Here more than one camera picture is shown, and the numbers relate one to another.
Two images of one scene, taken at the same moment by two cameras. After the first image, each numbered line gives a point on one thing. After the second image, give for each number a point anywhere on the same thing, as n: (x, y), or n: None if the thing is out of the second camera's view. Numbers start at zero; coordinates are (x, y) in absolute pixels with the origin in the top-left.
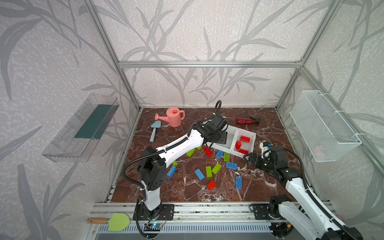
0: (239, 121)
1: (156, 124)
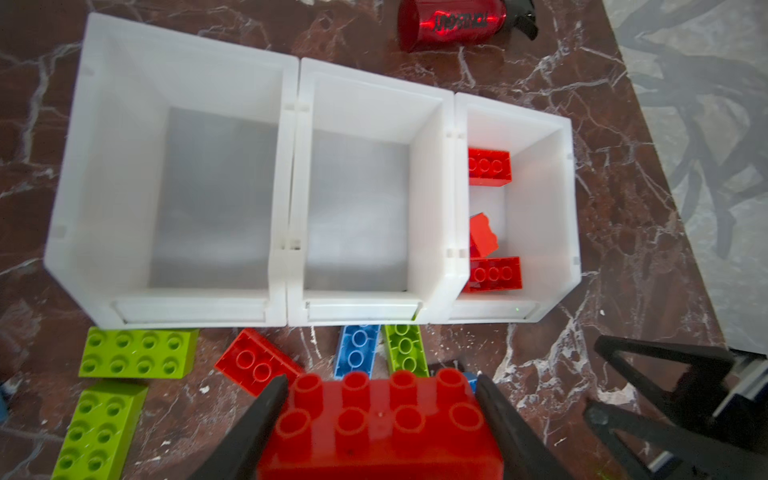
0: (428, 24)
1: None
